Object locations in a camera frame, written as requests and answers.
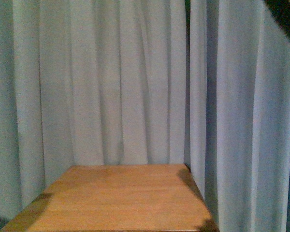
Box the beige hand brush black bristles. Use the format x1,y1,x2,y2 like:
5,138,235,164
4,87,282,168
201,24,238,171
264,0,290,39

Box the light grey curtain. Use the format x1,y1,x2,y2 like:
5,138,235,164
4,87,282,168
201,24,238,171
0,0,290,232

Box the wooden nightstand cabinet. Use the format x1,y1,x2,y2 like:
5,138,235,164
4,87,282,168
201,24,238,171
3,164,218,232

